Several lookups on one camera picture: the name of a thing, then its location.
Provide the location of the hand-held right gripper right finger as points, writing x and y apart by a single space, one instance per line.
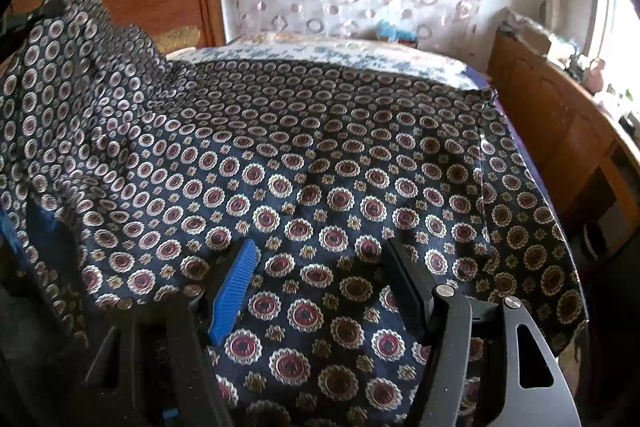
410 292

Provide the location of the blue plastic bag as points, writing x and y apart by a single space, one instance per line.
397 33

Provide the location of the window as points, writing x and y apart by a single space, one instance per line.
620 22

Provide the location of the navy patterned shirt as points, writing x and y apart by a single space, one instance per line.
300 157

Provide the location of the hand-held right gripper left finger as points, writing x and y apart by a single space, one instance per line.
235 287

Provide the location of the pink figurine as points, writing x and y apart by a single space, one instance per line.
596 76

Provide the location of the floral bedsheet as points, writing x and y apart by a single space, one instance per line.
325 52

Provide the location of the wooden cabinet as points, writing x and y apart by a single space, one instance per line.
550 107

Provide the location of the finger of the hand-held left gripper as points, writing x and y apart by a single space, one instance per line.
14 24

